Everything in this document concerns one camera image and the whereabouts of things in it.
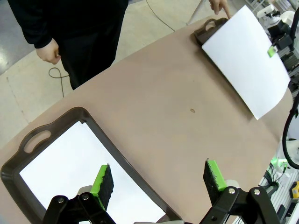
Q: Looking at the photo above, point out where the person's left hand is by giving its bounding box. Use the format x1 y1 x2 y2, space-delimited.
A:
208 0 232 19

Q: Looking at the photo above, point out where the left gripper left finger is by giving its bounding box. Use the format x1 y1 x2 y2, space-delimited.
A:
43 164 115 224

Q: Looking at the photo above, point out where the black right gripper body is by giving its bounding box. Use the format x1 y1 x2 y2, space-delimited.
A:
277 35 294 51

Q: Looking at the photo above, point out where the person in black sweater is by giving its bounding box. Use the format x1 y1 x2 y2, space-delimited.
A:
7 0 129 91

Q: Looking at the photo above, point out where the person's right forearm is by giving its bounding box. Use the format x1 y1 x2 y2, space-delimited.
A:
13 4 53 49

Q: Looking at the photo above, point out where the yellow black device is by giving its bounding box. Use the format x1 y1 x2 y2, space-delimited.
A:
289 181 299 199

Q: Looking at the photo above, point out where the brown plastic tray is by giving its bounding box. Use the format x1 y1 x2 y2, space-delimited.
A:
0 106 184 224
193 17 229 47

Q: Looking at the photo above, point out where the person's right hand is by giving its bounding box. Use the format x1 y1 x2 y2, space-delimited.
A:
35 37 62 65

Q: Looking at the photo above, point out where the aluminium profile frame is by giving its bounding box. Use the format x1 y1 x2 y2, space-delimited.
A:
233 168 299 224

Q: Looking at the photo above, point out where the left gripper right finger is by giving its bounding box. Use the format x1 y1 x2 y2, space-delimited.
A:
200 160 281 224

